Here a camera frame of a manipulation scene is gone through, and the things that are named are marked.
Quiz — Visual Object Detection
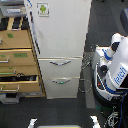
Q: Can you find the upper fridge drawer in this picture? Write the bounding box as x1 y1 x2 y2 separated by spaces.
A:
39 58 82 79

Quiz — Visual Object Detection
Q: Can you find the coiled grey cable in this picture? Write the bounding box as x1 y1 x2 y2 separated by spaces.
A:
78 78 93 94

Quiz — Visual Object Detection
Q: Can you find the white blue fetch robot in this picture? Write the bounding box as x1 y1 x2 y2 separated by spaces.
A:
92 33 128 105

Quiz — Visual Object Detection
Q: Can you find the white fridge door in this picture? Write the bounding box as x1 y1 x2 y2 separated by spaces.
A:
24 0 92 58

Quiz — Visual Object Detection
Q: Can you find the wooden drawer cabinet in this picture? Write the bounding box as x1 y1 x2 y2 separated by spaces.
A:
0 17 45 97

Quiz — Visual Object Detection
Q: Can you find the white refrigerator body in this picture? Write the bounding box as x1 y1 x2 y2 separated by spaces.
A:
24 0 92 99

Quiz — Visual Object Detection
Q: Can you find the green android sticker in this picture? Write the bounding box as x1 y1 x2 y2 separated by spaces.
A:
37 3 49 17

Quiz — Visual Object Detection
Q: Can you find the lower fridge drawer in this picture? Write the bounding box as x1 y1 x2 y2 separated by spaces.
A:
43 78 79 99

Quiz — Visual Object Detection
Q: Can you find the grey box on shelf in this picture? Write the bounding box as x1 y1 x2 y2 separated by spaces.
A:
0 6 26 17

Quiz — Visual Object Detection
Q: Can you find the fridge drawer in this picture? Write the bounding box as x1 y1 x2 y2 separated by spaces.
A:
39 58 82 79
43 78 79 99

